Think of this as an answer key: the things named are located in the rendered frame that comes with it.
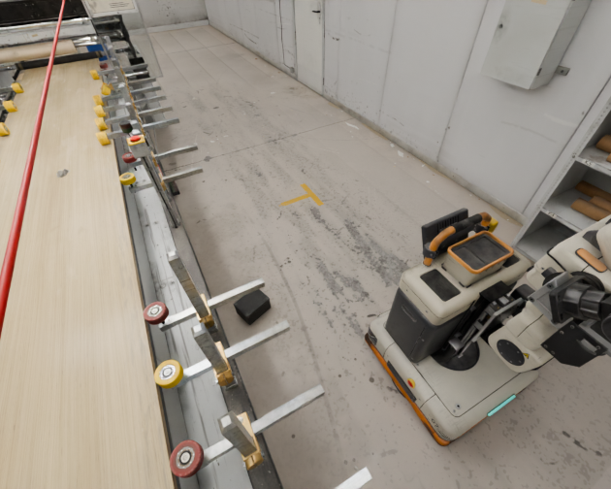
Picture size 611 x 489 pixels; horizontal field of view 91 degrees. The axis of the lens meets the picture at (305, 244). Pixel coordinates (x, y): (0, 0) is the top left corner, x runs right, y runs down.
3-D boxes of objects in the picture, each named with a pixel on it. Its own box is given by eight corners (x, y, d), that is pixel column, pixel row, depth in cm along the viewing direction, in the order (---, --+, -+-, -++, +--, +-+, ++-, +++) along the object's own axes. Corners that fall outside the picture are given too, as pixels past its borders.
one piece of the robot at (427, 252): (415, 274, 137) (411, 229, 128) (470, 246, 148) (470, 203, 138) (434, 284, 127) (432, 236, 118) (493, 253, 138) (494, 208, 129)
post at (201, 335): (237, 381, 116) (202, 320, 82) (240, 390, 114) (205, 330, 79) (228, 386, 115) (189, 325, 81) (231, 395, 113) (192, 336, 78)
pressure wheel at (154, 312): (167, 338, 113) (155, 322, 105) (150, 331, 115) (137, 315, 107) (180, 319, 118) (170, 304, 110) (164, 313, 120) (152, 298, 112)
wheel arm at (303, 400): (319, 386, 100) (319, 381, 97) (324, 396, 98) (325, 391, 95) (190, 462, 87) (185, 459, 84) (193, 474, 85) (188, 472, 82)
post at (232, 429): (261, 449, 101) (231, 408, 66) (265, 461, 99) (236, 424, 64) (251, 455, 100) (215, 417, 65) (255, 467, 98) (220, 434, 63)
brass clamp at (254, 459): (250, 414, 95) (247, 409, 92) (267, 460, 87) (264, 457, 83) (231, 425, 93) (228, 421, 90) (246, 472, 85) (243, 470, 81)
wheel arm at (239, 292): (262, 282, 132) (261, 276, 129) (266, 287, 130) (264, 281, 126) (161, 326, 118) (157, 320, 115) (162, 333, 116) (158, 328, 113)
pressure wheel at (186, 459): (194, 489, 82) (179, 484, 74) (177, 466, 86) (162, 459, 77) (217, 462, 86) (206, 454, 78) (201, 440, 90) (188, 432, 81)
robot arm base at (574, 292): (578, 273, 77) (548, 292, 74) (620, 279, 70) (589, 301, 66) (582, 303, 79) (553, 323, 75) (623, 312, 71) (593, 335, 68)
